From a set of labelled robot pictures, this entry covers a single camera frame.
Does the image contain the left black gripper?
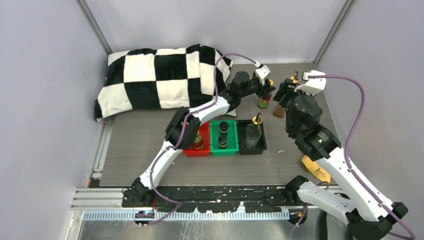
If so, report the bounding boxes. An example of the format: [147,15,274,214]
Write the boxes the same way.
[239,76,276,99]

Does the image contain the yellow cap chili sauce bottle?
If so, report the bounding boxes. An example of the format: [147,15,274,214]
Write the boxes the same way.
[257,91,272,109]

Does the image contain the brown sauce glass bottle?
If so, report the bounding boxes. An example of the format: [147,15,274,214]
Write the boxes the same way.
[273,71,299,118]

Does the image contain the clear glass oil bottle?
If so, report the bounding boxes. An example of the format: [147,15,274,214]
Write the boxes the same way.
[243,112,263,149]

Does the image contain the green label spice jar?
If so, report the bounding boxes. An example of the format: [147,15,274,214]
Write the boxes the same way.
[218,134,228,149]

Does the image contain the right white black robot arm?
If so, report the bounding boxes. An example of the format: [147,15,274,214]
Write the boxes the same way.
[273,78,408,240]

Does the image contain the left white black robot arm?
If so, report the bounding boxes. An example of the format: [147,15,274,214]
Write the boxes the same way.
[131,66,275,207]

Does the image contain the black plastic bin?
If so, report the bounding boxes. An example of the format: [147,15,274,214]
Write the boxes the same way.
[236,119,268,156]

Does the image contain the green plastic bin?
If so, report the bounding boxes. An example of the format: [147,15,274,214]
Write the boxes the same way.
[209,120,239,157]

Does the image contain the red plastic bin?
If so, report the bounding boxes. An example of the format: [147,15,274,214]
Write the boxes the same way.
[183,122,211,158]

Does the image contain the black white checkered cloth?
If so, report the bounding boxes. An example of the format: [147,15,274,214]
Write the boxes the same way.
[93,44,234,122]

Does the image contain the yellow cloth rag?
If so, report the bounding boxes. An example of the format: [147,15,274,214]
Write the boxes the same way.
[301,155,332,183]

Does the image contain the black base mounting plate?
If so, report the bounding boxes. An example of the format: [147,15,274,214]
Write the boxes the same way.
[121,185,305,213]

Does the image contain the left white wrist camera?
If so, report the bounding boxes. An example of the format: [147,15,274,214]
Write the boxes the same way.
[254,64,271,86]

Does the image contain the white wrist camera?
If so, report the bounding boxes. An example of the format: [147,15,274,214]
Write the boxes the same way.
[254,64,271,86]
[294,70,327,97]

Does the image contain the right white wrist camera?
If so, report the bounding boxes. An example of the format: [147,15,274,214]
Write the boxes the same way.
[294,70,327,97]

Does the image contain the aluminium slotted rail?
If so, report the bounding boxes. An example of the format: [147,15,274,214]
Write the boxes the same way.
[82,209,290,221]

